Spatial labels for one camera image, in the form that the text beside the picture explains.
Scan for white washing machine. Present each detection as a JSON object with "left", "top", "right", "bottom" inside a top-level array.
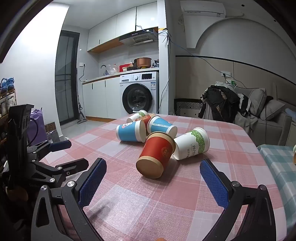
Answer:
[{"left": 119, "top": 71, "right": 160, "bottom": 115}]

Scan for red paper cup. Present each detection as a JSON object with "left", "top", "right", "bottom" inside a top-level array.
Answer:
[
  {"left": 136, "top": 131, "right": 176, "bottom": 179},
  {"left": 139, "top": 113, "right": 155, "bottom": 127}
]

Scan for copper cooking pot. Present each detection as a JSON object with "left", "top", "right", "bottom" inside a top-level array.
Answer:
[{"left": 134, "top": 57, "right": 152, "bottom": 69}]

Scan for white air conditioner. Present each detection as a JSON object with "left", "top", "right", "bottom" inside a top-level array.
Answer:
[{"left": 180, "top": 0, "right": 226, "bottom": 19}]

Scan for grey garment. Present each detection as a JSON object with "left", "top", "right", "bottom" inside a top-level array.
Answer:
[{"left": 233, "top": 94, "right": 258, "bottom": 134}]

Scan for stick vacuum cleaner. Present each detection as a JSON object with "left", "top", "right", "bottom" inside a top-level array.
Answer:
[{"left": 75, "top": 67, "right": 87, "bottom": 125}]

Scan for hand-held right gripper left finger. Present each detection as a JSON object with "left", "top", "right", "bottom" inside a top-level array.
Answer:
[{"left": 31, "top": 158, "right": 107, "bottom": 241}]

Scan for black jacket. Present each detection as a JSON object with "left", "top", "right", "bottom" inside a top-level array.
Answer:
[{"left": 198, "top": 85, "right": 241, "bottom": 123}]

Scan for blue paper cup white print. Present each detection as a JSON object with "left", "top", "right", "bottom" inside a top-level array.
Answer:
[{"left": 116, "top": 119, "right": 147, "bottom": 143}]

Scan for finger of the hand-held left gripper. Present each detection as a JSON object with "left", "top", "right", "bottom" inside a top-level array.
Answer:
[
  {"left": 27, "top": 139, "right": 72, "bottom": 161},
  {"left": 31, "top": 158, "right": 90, "bottom": 185}
]

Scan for grey pillow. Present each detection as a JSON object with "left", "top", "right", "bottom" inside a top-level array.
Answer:
[
  {"left": 260, "top": 99, "right": 286, "bottom": 121},
  {"left": 248, "top": 88, "right": 267, "bottom": 117}
]

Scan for blue shoes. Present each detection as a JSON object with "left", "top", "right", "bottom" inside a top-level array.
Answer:
[{"left": 0, "top": 77, "right": 15, "bottom": 93}]

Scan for white wall cabinets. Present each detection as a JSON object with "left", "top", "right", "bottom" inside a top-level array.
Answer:
[{"left": 87, "top": 5, "right": 159, "bottom": 53}]

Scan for wooden shoe rack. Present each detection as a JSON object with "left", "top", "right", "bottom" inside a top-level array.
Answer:
[{"left": 0, "top": 88, "right": 17, "bottom": 145}]

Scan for grey sofa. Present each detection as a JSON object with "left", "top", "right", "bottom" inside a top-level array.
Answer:
[{"left": 240, "top": 88, "right": 296, "bottom": 147}]

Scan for dark glass door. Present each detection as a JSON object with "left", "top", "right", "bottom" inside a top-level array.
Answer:
[{"left": 55, "top": 30, "right": 80, "bottom": 127}]

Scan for white green paper cup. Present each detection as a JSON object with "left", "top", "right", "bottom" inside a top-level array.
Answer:
[{"left": 172, "top": 127, "right": 210, "bottom": 161}]

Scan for black patterned basket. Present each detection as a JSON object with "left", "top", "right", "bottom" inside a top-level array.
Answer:
[{"left": 174, "top": 98, "right": 204, "bottom": 119}]

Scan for patterned paper bag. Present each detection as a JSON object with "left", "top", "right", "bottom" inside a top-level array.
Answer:
[{"left": 44, "top": 122, "right": 61, "bottom": 143}]

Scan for pink checked tablecloth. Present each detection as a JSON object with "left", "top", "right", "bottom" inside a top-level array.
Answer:
[{"left": 39, "top": 113, "right": 281, "bottom": 241}]

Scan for white base cabinets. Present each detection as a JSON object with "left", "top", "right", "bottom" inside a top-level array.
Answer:
[{"left": 82, "top": 79, "right": 121, "bottom": 120}]

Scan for purple bag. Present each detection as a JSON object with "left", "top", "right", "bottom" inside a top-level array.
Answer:
[{"left": 27, "top": 108, "right": 48, "bottom": 144}]

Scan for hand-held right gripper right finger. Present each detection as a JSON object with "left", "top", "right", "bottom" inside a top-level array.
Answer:
[{"left": 199, "top": 159, "right": 277, "bottom": 241}]

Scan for steel range hood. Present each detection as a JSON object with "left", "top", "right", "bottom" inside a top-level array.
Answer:
[{"left": 119, "top": 28, "right": 159, "bottom": 46}]

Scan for teal checked cloth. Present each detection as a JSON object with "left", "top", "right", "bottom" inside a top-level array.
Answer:
[{"left": 257, "top": 144, "right": 296, "bottom": 232}]

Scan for blue cable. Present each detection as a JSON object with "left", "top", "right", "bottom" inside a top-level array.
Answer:
[{"left": 159, "top": 30, "right": 225, "bottom": 112}]

